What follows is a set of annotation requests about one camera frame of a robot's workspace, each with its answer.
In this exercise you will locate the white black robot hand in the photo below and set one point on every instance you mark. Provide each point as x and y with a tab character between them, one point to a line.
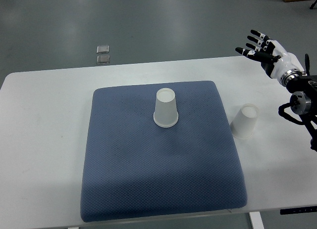
274	59

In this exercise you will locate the white paper cup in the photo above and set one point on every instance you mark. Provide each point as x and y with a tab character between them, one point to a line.
243	124
165	114

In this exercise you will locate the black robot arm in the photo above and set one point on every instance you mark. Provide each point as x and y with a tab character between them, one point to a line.
302	106

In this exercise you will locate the black tripod leg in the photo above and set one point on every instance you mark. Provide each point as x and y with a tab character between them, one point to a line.
313	4

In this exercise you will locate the black table control panel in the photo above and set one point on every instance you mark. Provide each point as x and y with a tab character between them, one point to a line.
299	210

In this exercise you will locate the blue textured cushion mat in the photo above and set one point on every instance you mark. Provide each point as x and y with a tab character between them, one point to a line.
135	168

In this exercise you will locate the white table leg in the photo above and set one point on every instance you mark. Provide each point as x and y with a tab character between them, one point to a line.
256	220

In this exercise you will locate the upper metal floor plate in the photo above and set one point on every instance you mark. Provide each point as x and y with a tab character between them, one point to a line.
102	49

